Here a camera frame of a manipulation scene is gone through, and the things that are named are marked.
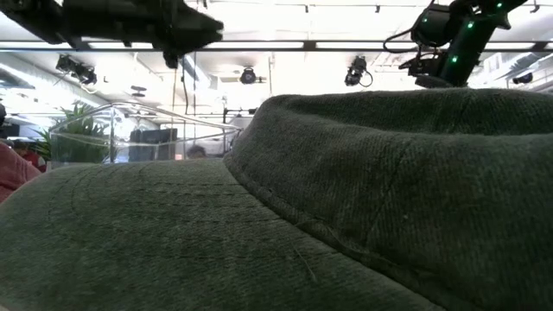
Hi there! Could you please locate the dark green cap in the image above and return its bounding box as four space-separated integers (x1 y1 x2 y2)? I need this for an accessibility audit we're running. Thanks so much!
0 88 553 311

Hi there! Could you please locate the clear plastic bin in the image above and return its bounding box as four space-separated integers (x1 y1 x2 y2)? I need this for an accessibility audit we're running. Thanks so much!
47 101 244 170

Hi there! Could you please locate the small green potted plant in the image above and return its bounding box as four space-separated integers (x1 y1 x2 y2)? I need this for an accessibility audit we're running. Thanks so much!
34 101 111 165

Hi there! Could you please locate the dark office monitor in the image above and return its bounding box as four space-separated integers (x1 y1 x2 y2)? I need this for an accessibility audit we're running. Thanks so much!
128 128 179 162

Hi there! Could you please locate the person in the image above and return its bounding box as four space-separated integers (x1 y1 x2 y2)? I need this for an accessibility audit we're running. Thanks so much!
186 144 208 160

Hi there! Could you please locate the red fabric item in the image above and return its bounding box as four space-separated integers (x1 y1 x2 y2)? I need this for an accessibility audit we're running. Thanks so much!
0 138 48 203

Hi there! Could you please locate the black overhead frame rail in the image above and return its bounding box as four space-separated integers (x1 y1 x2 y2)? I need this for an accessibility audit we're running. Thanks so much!
0 39 553 54

